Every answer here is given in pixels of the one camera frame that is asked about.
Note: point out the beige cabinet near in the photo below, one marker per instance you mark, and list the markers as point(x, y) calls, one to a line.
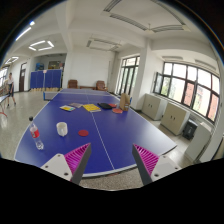
point(175, 118)

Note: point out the red round coaster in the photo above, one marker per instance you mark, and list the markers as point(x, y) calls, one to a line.
point(83, 133)

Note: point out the red ping pong paddle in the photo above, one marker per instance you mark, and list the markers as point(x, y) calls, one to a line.
point(117, 110)

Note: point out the colourful booklet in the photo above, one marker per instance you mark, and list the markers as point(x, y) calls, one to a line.
point(67, 108)

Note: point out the beige cabinet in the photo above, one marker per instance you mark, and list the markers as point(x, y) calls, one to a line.
point(175, 118)
point(154, 107)

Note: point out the blue folded table panels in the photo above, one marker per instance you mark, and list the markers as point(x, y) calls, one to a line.
point(46, 79)

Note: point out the brown armchair right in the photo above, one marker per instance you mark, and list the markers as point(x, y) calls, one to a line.
point(100, 85)

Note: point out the yellow book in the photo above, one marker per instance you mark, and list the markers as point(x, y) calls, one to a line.
point(91, 108)

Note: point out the black ping pong paddle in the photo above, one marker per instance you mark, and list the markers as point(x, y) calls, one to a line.
point(104, 105)

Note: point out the black trash bin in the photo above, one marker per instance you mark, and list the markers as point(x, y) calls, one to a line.
point(189, 129)

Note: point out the blue ping pong table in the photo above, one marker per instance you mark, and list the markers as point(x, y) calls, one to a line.
point(111, 135)

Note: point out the person in white shirt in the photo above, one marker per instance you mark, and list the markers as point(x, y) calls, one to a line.
point(11, 89)

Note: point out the beige cabinet far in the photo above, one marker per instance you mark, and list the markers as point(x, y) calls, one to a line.
point(154, 107)

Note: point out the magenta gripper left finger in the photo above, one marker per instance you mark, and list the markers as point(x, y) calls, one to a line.
point(70, 166)

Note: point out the brown armchair left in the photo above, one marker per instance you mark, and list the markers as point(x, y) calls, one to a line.
point(73, 84)

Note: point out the grey paper sheet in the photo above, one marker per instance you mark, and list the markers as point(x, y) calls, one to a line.
point(76, 105)

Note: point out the white cup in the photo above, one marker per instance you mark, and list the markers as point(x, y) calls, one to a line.
point(62, 129)

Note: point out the brown armchair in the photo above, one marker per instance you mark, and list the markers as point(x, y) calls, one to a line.
point(100, 85)
point(73, 84)

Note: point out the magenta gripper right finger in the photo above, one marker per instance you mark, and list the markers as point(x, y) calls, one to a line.
point(151, 166)

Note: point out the clear plastic water bottle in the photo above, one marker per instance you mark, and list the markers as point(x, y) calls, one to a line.
point(35, 134)

